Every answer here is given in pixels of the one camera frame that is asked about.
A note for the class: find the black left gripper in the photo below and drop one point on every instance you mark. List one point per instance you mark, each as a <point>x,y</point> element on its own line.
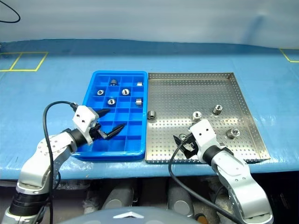
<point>95,133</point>

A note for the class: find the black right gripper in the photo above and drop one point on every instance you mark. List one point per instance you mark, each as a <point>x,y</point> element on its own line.
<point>191,145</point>

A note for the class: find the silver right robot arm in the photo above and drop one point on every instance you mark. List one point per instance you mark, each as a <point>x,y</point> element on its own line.
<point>238,177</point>

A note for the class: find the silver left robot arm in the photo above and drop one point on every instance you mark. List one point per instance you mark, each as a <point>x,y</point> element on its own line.
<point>56,147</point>

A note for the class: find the blue compartment tray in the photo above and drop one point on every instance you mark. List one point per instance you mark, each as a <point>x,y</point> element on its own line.
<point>133,140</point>

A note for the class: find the metal nut in blue tray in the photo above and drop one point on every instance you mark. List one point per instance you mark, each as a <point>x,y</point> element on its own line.
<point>100,92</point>
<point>139,83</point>
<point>111,101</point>
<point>125,91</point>

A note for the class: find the metal nut upper right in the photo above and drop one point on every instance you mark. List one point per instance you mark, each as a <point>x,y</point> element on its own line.
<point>218,109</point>

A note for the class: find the metal nut lower right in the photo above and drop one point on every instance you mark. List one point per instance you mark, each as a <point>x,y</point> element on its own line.
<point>233,133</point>

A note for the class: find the perforated metal tray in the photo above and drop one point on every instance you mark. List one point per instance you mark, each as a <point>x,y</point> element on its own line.
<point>177,93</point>

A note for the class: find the grey rounded shape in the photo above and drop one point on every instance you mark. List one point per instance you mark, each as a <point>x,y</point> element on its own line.
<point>118,198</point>
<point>180,200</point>

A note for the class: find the small yellow round object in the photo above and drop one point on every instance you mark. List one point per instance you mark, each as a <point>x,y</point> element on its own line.
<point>201,217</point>

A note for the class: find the grey robot torso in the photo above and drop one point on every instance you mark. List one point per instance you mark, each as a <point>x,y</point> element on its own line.
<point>128,217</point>

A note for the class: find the yellow tape marking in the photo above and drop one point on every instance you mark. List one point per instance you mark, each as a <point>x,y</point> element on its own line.
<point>39,62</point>

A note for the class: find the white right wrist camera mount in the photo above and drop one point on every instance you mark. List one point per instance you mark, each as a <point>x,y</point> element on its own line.
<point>203,133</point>

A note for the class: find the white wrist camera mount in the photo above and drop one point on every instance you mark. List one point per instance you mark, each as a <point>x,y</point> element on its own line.
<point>203,133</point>
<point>83,116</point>

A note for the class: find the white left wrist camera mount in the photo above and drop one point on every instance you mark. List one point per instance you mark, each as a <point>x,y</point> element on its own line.
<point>83,116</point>

